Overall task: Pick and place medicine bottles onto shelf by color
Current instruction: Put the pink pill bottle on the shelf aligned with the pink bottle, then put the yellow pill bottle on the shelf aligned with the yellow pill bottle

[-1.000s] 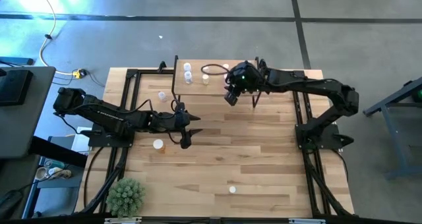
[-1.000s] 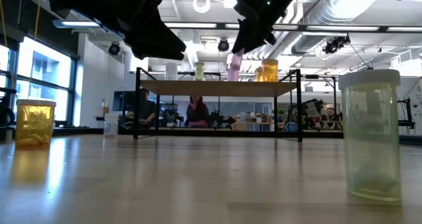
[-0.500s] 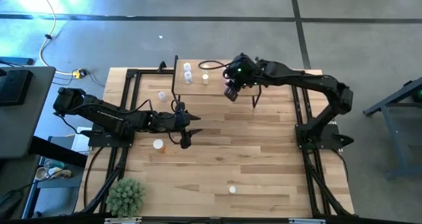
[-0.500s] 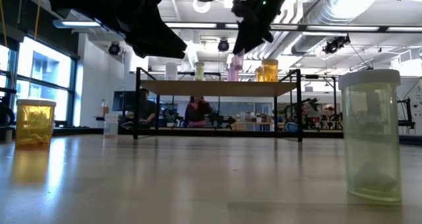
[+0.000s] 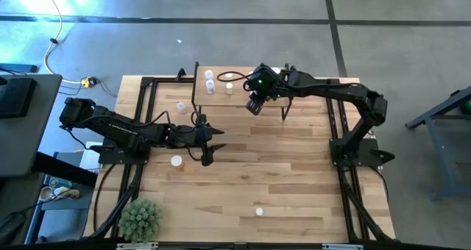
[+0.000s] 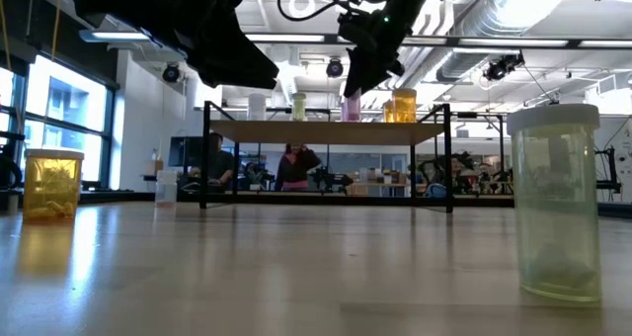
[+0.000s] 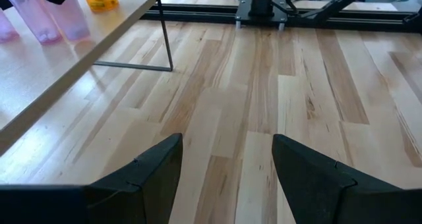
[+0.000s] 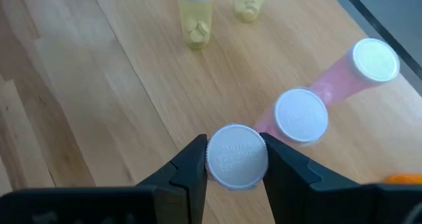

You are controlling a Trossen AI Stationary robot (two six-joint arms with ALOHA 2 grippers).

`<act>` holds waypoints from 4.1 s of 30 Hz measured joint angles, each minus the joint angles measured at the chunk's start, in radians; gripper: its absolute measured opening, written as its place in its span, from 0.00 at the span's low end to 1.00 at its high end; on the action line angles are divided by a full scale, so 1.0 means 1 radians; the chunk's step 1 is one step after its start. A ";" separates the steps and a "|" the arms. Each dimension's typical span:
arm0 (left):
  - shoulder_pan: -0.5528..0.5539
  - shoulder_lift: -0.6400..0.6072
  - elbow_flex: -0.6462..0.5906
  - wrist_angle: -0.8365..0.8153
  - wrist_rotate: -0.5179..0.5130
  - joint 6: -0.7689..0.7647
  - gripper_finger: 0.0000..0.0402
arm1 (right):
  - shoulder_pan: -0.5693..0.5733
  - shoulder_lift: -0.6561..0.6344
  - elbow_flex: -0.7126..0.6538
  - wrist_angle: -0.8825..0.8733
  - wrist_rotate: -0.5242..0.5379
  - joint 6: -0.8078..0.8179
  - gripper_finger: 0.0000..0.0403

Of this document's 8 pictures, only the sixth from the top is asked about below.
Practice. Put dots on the small clear pill bottle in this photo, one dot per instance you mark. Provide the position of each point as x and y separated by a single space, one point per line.
166 190
257 108

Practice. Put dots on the small pink pill bottle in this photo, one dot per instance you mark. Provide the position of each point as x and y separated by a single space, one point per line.
351 109

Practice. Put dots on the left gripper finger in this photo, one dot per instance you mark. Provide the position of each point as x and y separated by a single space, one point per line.
232 66

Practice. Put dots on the round black ceiling spotlight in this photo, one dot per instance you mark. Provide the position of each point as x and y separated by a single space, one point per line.
171 73
334 68

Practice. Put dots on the dark background monitor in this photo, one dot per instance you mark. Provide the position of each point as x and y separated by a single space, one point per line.
180 150

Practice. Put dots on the black background stand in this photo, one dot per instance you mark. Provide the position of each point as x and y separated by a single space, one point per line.
612 168

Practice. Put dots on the background black robot arm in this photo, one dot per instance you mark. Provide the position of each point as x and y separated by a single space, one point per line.
459 168
331 180

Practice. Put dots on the standing person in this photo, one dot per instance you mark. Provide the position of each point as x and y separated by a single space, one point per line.
295 170

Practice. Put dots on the long ceiling light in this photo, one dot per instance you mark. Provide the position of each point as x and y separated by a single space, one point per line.
118 36

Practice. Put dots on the large window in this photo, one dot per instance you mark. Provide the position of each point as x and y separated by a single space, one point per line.
64 109

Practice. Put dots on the black ceiling track camera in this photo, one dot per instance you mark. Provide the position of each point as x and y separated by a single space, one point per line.
503 66

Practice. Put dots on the wooden shelf with black legs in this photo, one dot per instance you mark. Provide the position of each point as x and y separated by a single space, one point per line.
321 132

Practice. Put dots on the seated person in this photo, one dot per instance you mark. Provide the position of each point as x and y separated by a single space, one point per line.
217 160

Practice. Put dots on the small green pill bottle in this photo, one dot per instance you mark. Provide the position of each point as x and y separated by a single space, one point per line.
298 108
555 202

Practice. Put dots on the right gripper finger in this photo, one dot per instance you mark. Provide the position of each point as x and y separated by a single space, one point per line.
365 69

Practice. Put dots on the silver ventilation duct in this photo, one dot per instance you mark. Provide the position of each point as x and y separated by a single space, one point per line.
494 20

